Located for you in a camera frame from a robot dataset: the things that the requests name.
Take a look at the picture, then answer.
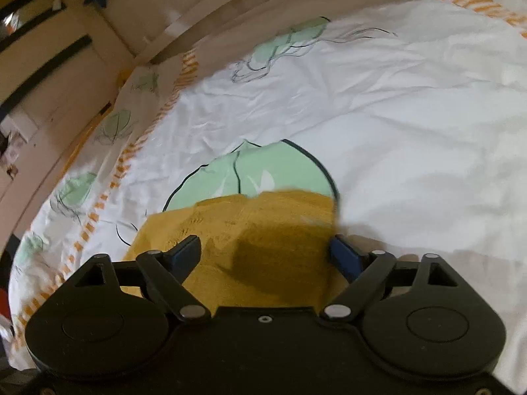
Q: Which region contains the wooden bed frame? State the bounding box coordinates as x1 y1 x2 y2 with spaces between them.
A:
0 0 371 256

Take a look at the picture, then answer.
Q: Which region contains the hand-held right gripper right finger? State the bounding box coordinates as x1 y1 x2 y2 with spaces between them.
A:
321 234 459 324

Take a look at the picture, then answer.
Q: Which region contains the white leaf print duvet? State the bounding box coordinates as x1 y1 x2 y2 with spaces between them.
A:
8 0 527 395

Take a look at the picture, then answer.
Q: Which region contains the mustard yellow knitted sweater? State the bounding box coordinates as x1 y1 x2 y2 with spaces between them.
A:
124 189 355 309

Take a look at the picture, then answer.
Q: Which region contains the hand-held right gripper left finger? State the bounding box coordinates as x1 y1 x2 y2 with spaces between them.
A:
72 234 212 324

